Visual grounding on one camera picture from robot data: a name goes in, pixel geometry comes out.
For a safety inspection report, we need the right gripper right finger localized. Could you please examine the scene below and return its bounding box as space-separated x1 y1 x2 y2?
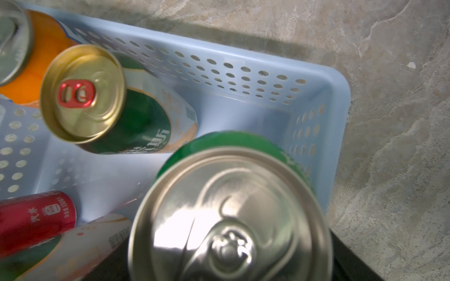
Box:
330 231 384 281

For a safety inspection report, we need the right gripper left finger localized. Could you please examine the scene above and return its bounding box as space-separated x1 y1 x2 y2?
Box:
82 239 131 281

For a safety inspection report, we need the green Sprite can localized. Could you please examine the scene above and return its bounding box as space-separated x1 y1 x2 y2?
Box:
128 131 333 281

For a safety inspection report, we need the green gold-top can back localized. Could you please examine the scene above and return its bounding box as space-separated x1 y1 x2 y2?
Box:
40 44 198 155

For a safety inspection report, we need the green gold-top can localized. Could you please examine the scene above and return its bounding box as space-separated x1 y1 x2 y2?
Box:
40 44 198 155
1 213 132 281

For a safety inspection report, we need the light blue plastic basket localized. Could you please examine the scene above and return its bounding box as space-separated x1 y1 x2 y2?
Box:
1 4 350 224

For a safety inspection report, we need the green gold-top can front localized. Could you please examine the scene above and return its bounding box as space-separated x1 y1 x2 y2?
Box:
1 213 132 281

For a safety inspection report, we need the red cola can front middle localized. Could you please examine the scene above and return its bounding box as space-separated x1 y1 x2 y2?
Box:
1 191 77 258

